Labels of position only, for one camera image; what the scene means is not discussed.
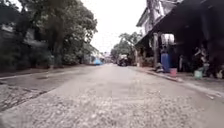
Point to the black car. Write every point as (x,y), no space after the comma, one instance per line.
(123,60)

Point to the blue tarpaulin cover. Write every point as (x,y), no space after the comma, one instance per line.
(97,62)

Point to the row of buildings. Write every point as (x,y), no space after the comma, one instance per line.
(90,53)

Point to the distant trees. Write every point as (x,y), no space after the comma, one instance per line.
(128,43)

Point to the grey concrete road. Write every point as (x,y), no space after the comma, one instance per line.
(110,100)

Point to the wooden pole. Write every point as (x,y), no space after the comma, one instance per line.
(155,50)

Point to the blue barrel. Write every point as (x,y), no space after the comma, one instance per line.
(165,62)

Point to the row of trees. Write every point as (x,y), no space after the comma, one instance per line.
(63,30)

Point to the red bucket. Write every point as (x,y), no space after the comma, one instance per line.
(173,72)

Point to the building with dark awning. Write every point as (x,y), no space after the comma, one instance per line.
(186,23)

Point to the grey roadside verge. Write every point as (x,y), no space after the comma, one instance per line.
(26,71)

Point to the green bucket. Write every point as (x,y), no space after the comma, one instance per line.
(198,74)

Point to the concrete roadside strip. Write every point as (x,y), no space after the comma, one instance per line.
(200,83)

